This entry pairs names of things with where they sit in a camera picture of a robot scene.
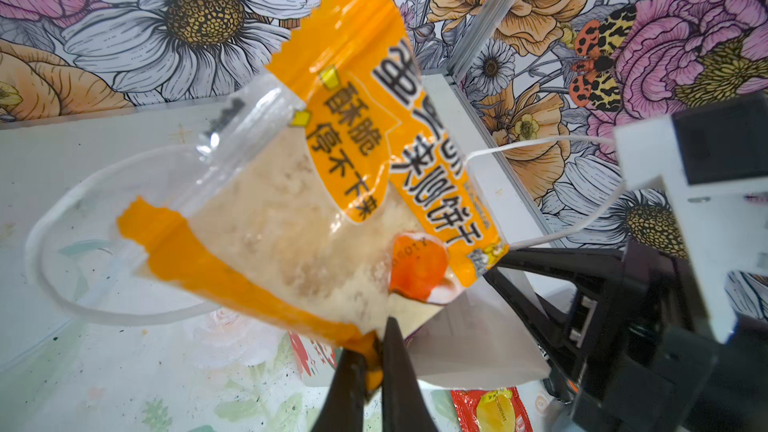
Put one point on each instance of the white floral paper bag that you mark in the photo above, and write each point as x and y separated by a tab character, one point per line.
465	336

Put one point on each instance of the red yellow snack packet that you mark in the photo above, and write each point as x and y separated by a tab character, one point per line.
491	411

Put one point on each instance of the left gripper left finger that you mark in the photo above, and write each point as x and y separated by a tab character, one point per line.
343	409

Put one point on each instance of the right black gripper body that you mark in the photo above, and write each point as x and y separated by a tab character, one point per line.
651	362

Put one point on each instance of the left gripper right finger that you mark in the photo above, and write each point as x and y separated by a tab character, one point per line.
403	406

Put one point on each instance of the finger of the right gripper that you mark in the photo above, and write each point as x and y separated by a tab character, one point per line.
544	322
592	271

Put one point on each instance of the aluminium rail frame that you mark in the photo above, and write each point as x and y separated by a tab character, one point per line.
482	28

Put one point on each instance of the orange yellow snack packet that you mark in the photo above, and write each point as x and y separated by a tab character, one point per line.
334	200

